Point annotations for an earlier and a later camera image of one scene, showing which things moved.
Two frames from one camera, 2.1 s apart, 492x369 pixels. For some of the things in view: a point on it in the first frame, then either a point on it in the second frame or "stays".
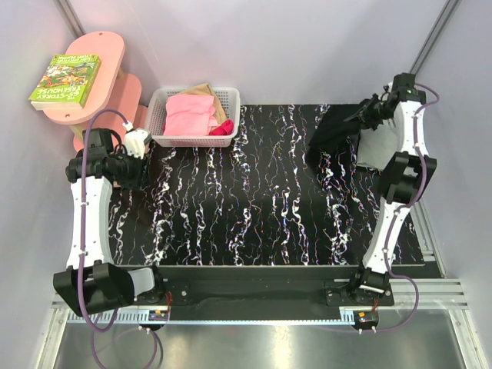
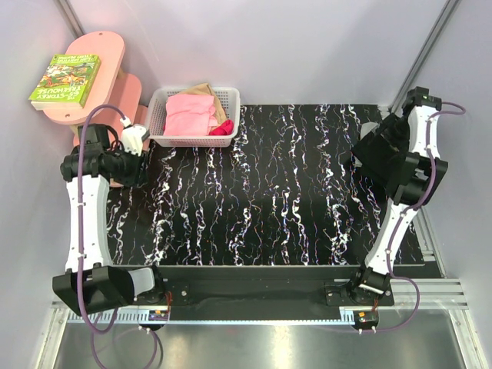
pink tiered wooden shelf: x=111 y=90 stays
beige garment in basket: x=205 y=89 stays
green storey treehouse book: x=66 y=82 stays
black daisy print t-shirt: x=337 y=141 to x=378 y=162
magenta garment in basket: x=224 y=128 stays
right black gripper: x=363 y=114 to x=400 y=145
